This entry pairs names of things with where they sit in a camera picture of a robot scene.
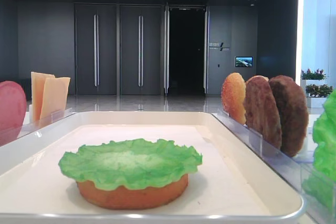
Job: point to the green lettuce leaf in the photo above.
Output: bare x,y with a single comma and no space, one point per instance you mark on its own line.
134,164
324,142

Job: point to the inner brown meat patty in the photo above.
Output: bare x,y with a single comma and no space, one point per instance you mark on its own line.
261,111

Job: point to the brown meat patty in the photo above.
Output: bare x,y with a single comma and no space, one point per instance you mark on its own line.
261,111
294,117

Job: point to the bread slice on tray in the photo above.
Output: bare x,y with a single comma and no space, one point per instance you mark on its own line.
126,199

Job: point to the pale yellow cheese slice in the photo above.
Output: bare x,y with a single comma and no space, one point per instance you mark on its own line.
54,95

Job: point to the outer brown meat patty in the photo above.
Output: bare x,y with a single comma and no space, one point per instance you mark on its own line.
294,117

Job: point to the orange cheese slice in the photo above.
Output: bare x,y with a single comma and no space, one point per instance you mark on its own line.
38,81

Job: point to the inner bun slice right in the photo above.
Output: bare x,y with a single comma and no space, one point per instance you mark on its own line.
233,95

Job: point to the middle dark double door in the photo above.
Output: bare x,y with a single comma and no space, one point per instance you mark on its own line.
140,50

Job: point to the dark double door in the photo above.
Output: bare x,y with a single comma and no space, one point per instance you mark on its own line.
140,50
96,49

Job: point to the open glass door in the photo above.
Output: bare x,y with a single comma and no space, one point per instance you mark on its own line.
166,50

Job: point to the left dark double door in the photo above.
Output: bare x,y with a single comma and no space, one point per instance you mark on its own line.
96,49

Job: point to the white rectangular tray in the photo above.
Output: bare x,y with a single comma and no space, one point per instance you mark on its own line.
233,184

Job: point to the upper flower planter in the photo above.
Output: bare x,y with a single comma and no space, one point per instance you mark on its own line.
316,77

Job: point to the flower planter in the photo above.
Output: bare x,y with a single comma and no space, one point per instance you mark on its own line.
317,95
316,77

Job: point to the lower flower planter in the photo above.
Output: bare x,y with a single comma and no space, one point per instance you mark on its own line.
317,95

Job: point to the long clear strip left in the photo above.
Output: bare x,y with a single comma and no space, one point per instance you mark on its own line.
10,135

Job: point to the long clear strip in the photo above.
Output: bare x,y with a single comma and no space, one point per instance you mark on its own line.
10,135
292,170

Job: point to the long clear strip right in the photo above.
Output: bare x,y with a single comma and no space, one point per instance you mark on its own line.
292,170

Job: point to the wall display screen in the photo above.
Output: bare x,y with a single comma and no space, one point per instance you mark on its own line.
246,62

